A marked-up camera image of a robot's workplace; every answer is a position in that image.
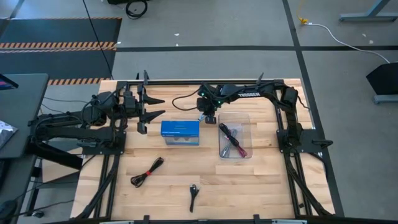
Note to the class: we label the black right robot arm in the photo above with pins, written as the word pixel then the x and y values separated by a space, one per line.
pixel 264 90

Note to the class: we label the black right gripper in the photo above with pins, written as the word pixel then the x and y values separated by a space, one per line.
pixel 206 105

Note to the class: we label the black computer mouse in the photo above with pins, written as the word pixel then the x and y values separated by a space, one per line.
pixel 38 214

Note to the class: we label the black frame clamp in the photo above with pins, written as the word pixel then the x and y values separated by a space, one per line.
pixel 146 219
pixel 259 79
pixel 256 219
pixel 145 77

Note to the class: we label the black slanted table beam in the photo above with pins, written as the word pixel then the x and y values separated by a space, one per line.
pixel 56 154

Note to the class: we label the black hazard-striped floor mat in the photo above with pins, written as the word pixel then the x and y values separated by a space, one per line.
pixel 46 31

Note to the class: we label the dark grey desk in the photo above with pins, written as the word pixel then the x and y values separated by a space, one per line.
pixel 25 102

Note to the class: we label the blue DualShock controller box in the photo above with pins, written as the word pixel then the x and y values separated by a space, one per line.
pixel 180 128

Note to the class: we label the black box on grey foot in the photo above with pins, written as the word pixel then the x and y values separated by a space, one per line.
pixel 385 79

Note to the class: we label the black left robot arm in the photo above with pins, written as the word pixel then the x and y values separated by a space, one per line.
pixel 77 133

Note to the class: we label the patterned silver bag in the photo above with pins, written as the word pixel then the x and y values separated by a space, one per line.
pixel 6 132

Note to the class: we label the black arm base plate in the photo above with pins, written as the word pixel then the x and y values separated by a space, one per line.
pixel 308 140
pixel 121 149

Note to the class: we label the grey metal table leg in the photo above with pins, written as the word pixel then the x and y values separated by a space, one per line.
pixel 370 15

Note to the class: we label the clear plastic container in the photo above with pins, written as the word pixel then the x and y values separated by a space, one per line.
pixel 245 124

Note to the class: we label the monitor screen corner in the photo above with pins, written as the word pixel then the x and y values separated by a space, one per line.
pixel 6 83

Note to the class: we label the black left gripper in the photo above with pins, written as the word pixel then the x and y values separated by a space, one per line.
pixel 130 104

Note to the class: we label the black aluminium table frame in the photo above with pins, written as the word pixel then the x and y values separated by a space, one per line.
pixel 186 82

